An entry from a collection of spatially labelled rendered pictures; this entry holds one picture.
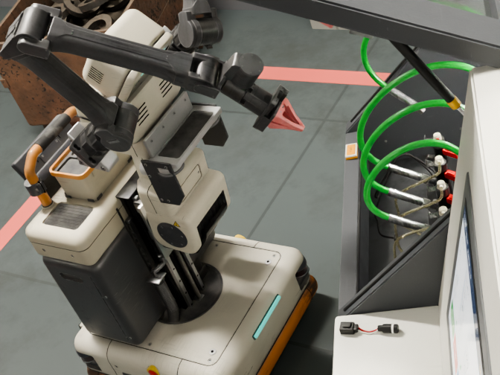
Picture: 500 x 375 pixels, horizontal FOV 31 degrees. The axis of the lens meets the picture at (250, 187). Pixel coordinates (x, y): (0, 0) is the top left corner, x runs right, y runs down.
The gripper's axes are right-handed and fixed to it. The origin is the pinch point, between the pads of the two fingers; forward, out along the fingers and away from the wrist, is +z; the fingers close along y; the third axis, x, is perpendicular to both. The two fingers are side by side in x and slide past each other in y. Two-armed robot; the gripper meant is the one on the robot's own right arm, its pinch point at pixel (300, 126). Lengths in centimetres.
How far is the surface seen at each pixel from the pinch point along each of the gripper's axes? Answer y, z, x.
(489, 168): 60, 16, -48
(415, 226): 10.8, 28.6, -17.8
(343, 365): -6, 29, -45
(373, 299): -1.3, 29.5, -30.3
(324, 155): -134, 40, 129
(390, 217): 10.1, 23.1, -18.8
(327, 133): -136, 38, 144
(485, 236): 57, 19, -57
